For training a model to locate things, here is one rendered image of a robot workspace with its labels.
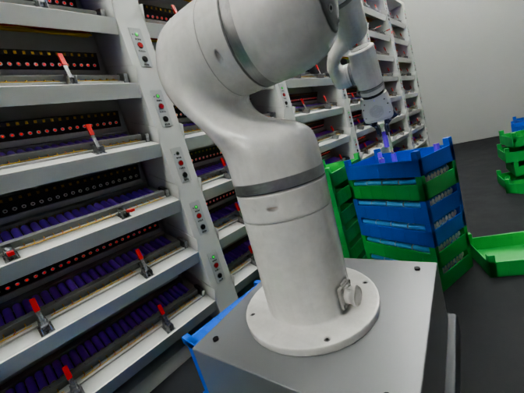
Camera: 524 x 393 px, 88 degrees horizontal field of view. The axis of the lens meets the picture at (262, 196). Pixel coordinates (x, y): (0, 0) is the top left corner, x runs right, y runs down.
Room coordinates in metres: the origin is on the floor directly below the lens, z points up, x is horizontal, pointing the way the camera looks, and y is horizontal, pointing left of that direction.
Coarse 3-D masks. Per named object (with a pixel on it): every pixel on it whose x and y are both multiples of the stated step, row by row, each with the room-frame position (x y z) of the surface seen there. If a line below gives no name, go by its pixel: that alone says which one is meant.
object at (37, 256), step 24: (96, 192) 0.92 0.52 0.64; (168, 192) 0.95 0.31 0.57; (24, 216) 0.78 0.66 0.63; (144, 216) 0.84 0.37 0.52; (48, 240) 0.70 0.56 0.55; (72, 240) 0.70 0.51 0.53; (96, 240) 0.74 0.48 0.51; (0, 264) 0.61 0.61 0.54; (24, 264) 0.63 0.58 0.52; (48, 264) 0.67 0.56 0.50
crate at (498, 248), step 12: (480, 240) 0.97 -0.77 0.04; (492, 240) 0.96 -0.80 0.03; (504, 240) 0.94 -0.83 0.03; (516, 240) 0.93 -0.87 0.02; (480, 252) 0.95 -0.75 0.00; (492, 252) 0.93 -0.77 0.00; (504, 252) 0.91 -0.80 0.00; (516, 252) 0.89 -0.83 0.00; (480, 264) 0.87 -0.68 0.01; (492, 264) 0.80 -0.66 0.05; (504, 264) 0.79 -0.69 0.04; (516, 264) 0.78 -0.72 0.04; (492, 276) 0.80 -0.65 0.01; (504, 276) 0.79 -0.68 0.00
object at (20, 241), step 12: (156, 192) 0.94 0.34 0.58; (120, 204) 0.85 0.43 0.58; (132, 204) 0.87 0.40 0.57; (144, 204) 0.88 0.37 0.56; (84, 216) 0.78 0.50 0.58; (96, 216) 0.79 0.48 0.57; (48, 228) 0.71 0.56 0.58; (60, 228) 0.73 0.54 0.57; (72, 228) 0.74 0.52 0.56; (12, 240) 0.66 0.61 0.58; (24, 240) 0.67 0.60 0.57; (36, 240) 0.69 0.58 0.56; (0, 252) 0.64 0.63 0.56
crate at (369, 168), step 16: (448, 144) 0.89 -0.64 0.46; (368, 160) 1.13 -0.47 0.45; (400, 160) 1.07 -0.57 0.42; (416, 160) 0.81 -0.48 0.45; (432, 160) 0.84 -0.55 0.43; (448, 160) 0.87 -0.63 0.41; (352, 176) 1.05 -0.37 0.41; (368, 176) 0.98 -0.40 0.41; (384, 176) 0.92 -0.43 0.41; (400, 176) 0.87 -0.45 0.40; (416, 176) 0.82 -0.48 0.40
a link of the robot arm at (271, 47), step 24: (240, 0) 0.28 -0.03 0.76; (264, 0) 0.26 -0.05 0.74; (288, 0) 0.26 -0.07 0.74; (312, 0) 0.26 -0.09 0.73; (336, 0) 0.29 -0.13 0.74; (240, 24) 0.28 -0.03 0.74; (264, 24) 0.27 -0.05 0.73; (288, 24) 0.27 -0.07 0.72; (312, 24) 0.27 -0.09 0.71; (336, 24) 0.29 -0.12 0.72; (240, 48) 0.29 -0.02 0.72; (264, 48) 0.28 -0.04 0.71; (288, 48) 0.28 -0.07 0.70; (312, 48) 0.28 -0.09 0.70; (264, 72) 0.31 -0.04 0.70; (288, 72) 0.31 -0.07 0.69
